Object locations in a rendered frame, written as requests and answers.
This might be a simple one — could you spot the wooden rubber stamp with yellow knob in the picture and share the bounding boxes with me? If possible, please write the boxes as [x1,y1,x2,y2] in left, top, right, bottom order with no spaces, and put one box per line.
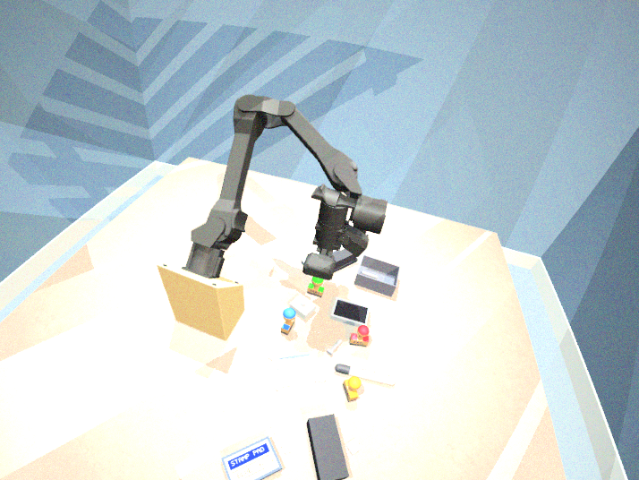
[343,376,362,402]

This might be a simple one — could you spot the rubber stamp with red knob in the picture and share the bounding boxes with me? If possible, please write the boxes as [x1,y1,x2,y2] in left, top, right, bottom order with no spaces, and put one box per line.
[349,325,370,347]

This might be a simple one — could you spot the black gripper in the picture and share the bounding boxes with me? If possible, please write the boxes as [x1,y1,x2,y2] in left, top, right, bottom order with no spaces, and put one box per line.
[302,218,345,280]

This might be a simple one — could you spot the wooden rubber stamp with blue top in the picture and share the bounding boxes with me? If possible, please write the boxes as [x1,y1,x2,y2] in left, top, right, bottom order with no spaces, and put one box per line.
[281,308,295,336]

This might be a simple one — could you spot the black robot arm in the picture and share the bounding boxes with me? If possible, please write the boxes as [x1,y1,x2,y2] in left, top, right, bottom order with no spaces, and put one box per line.
[182,94,388,279]

